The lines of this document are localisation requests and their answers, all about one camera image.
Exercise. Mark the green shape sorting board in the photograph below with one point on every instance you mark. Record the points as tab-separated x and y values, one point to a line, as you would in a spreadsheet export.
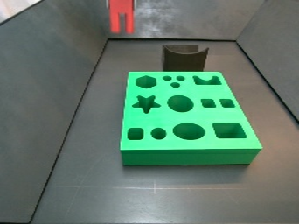
183	120

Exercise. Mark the black curved holder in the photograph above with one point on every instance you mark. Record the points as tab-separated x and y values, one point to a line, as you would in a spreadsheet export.
183	58

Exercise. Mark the red two-legged block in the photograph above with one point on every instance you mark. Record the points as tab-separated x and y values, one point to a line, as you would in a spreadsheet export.
122	8

